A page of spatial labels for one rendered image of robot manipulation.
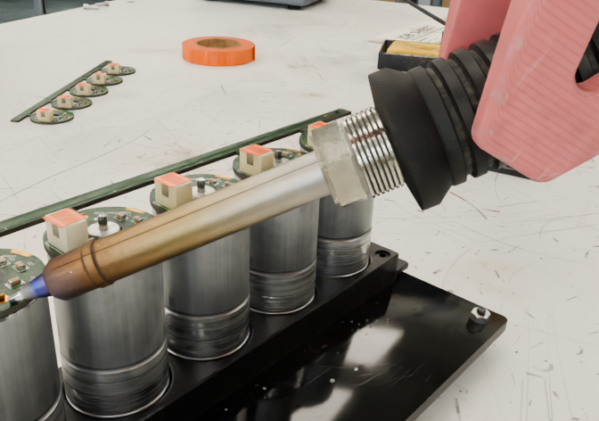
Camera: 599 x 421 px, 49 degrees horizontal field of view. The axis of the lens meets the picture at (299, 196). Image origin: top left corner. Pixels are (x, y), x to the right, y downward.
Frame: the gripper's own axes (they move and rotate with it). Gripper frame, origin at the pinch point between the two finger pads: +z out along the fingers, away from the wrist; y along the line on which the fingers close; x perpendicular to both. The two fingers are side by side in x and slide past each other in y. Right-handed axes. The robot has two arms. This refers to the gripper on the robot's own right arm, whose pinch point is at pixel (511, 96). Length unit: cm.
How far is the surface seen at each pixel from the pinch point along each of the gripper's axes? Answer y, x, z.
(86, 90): -33.1, -8.0, 15.5
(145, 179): -5.5, -4.1, 6.8
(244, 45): -44.5, 0.6, 9.7
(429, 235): -14.0, 8.1, 7.0
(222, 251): -3.6, -1.8, 6.8
